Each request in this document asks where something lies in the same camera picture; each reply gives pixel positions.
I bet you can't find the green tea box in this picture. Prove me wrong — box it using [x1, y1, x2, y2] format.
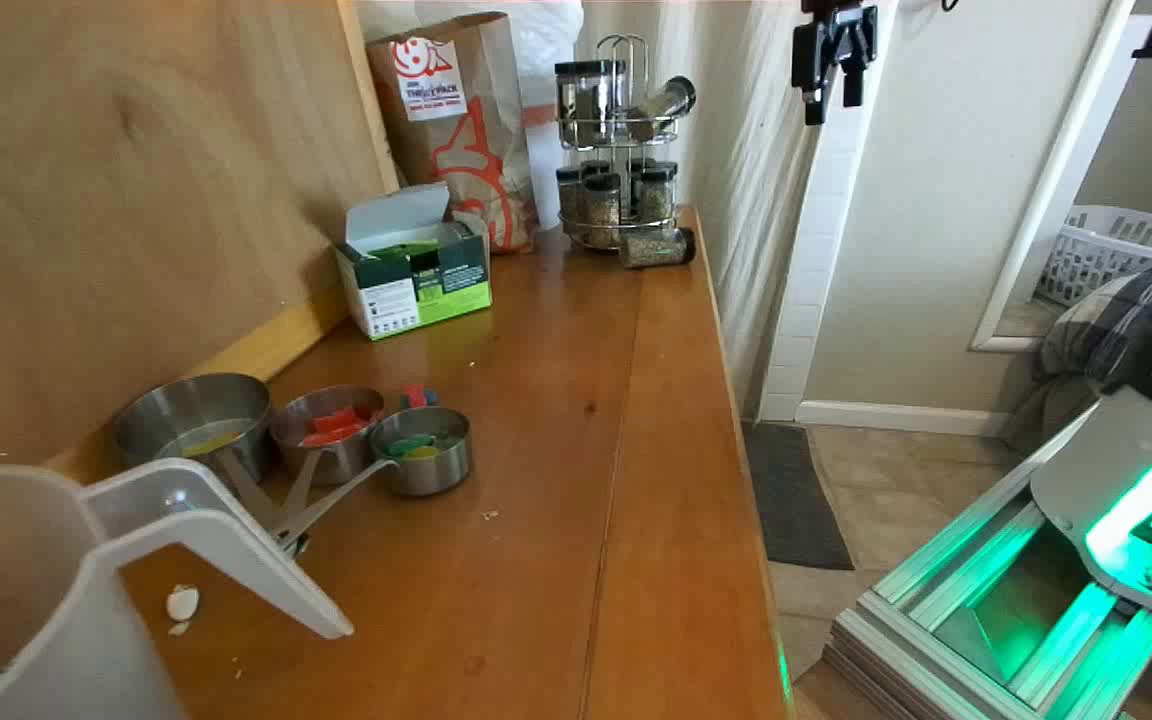
[337, 182, 491, 341]

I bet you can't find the small steel measuring cup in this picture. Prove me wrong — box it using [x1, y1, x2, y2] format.
[275, 409, 471, 551]

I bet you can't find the rotating spice rack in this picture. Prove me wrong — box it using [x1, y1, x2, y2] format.
[554, 34, 697, 266]

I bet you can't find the wooden dresser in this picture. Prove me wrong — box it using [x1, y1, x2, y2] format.
[123, 245, 790, 720]

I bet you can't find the medium steel measuring cup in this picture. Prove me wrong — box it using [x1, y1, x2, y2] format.
[270, 385, 382, 546]

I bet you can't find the dark floor mat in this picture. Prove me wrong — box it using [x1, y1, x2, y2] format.
[743, 423, 851, 572]

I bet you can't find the brown paper bag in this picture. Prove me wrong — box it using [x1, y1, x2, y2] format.
[369, 11, 535, 253]

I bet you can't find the large plywood board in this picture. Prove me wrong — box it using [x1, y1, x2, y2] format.
[0, 0, 396, 463]

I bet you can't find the plaid cloth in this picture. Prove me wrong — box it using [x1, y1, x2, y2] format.
[1000, 264, 1152, 451]

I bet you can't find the white laundry basket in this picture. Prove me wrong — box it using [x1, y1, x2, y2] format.
[1035, 205, 1152, 306]

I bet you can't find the clear plastic pitcher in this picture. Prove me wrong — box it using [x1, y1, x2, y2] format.
[0, 459, 351, 720]

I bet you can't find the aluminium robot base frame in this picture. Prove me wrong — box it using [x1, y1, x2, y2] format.
[823, 396, 1152, 720]

